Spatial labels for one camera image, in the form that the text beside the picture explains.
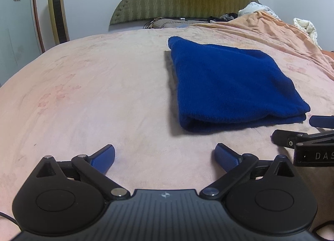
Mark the white printed pillow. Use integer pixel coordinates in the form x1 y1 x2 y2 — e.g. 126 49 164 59
238 2 282 20

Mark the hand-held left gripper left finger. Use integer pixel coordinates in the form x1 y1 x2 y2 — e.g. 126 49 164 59
35 144 131 200

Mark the orange cloth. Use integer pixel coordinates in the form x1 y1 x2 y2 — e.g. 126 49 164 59
320 49 334 64

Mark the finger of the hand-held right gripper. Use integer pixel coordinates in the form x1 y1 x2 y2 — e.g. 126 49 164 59
309 115 334 128
272 129 334 149

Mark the white crumpled quilt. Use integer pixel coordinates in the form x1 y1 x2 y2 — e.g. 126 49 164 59
293 18 323 49

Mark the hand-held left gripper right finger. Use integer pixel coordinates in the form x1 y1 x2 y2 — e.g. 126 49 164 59
200 143 295 200

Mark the dark clothes pile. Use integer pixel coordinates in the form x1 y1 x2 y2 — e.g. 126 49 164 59
208 12 239 22

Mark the beige pillow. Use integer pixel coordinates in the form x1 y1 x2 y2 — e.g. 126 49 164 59
150 18 210 29

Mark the pink bed sheet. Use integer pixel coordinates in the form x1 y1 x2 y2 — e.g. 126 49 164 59
0 10 334 241

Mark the blue knit sweater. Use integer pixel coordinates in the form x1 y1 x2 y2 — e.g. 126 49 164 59
167 36 311 134

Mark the gold tower fan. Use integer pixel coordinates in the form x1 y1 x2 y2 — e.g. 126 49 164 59
46 0 70 45

